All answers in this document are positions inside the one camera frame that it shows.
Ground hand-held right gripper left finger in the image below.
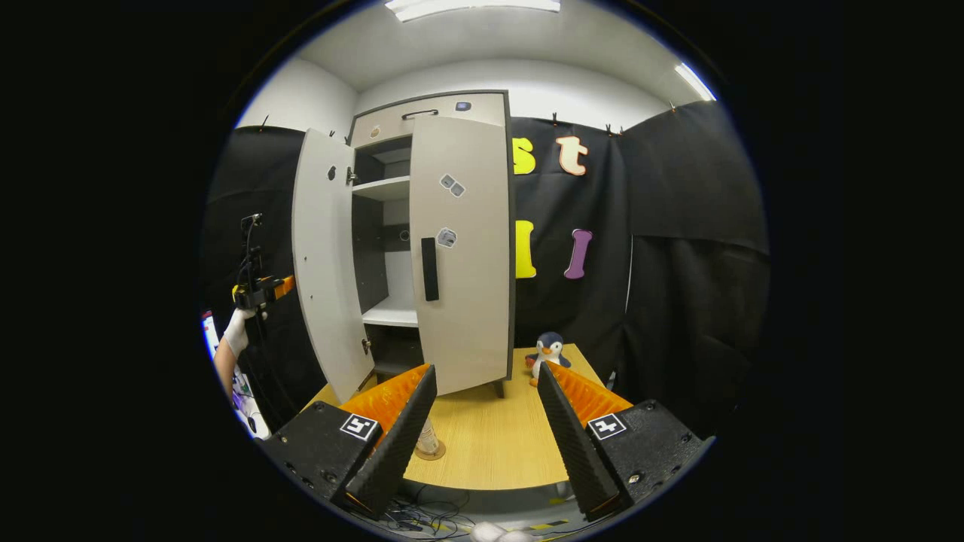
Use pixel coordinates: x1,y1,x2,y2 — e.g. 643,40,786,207
260,364,439,520

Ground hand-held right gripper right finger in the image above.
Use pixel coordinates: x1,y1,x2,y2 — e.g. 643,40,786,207
536,360,716,522

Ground grey cabinet door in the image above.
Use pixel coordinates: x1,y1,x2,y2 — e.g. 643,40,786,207
292,126,376,404
409,113,514,397

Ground grey cabinet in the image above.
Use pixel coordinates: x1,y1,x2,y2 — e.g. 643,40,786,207
348,90,517,400

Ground grey cabinet drawer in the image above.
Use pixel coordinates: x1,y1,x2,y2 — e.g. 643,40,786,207
350,93,507,148

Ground penguin plush toy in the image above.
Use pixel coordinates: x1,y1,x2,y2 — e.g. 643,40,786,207
526,331,572,388

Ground black backdrop cloth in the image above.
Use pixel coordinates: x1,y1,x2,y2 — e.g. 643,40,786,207
200,100,770,441

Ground large ceiling light panel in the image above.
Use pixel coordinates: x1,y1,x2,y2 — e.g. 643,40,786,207
386,0,562,22

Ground small ceiling light panel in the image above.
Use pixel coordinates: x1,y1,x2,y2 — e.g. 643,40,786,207
674,62,716,102

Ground black cables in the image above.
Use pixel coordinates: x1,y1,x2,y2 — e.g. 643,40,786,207
377,486,483,535

